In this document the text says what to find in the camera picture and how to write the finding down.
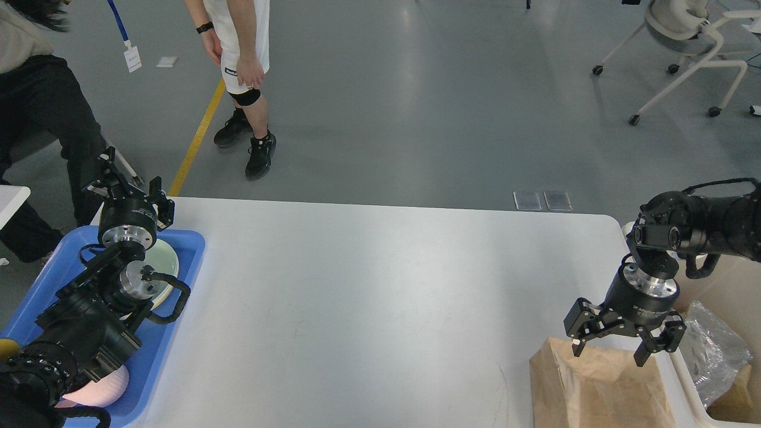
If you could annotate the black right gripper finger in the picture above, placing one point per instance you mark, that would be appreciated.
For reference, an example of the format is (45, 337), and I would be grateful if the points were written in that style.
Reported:
(586, 321)
(669, 339)

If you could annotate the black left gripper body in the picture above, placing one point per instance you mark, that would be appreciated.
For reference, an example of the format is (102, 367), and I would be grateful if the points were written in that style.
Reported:
(128, 220)

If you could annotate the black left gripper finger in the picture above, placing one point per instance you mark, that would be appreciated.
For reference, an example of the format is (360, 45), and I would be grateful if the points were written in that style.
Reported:
(164, 207)
(110, 183)

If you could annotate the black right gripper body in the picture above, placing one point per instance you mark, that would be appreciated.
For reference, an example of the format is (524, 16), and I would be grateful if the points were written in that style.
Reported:
(638, 299)

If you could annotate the green ceramic plate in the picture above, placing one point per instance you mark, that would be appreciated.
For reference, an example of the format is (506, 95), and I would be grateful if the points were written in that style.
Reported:
(156, 285)

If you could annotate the silver foil bag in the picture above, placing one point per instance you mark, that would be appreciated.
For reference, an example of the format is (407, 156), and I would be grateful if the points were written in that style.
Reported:
(713, 352)

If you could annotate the brown paper bag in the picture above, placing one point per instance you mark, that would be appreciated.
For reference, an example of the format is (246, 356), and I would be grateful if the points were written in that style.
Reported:
(736, 405)
(602, 388)

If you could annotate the dark green ceramic mug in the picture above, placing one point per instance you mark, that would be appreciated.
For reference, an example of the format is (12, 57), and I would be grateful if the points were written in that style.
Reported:
(8, 348)

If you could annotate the pink ceramic mug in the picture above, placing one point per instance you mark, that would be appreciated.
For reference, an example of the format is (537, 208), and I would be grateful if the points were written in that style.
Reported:
(98, 394)

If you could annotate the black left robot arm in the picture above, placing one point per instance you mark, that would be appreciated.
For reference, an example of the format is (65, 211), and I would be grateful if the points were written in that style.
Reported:
(90, 331)

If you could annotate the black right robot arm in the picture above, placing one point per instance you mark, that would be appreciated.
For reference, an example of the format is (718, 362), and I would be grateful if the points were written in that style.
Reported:
(698, 229)

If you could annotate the white chair near person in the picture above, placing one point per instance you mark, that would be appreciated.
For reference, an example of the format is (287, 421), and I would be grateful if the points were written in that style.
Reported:
(123, 165)

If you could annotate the white plastic bin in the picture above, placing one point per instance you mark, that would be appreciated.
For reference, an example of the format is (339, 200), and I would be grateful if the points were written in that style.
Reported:
(732, 292)

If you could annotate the person in cream sweater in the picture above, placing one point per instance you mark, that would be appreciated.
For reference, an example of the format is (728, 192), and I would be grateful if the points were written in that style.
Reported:
(39, 88)

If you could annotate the brown paper bag in bin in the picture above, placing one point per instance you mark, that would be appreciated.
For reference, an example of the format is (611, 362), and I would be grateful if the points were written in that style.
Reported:
(736, 405)

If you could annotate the right floor socket plate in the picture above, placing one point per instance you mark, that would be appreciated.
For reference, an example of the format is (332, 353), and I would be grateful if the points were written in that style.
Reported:
(558, 201)

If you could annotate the floor socket plate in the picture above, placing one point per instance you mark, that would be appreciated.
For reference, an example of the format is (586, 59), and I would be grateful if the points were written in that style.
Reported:
(558, 201)
(528, 201)

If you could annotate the left floor socket plate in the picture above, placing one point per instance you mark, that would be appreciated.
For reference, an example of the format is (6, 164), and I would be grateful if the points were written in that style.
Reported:
(528, 201)

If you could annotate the person in white shorts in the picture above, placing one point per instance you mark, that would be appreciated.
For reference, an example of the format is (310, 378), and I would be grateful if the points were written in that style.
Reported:
(235, 35)

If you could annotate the white office chair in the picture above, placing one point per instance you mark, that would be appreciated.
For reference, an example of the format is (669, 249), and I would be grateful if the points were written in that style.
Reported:
(702, 35)

